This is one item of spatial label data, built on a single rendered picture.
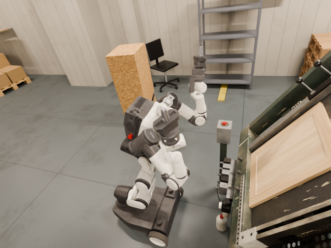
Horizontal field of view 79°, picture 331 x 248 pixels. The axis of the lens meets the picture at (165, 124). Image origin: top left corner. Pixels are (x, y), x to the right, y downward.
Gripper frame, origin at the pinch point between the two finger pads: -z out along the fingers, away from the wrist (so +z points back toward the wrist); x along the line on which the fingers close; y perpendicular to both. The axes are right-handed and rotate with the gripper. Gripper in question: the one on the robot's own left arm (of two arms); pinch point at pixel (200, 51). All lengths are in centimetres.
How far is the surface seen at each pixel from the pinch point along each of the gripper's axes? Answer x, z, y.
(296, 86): 18, 21, -64
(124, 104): -181, 94, 44
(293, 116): 35, 35, -52
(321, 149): 68, 37, -36
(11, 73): -521, 102, 336
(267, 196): 62, 69, -21
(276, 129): 28, 47, -48
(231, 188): 30, 92, -22
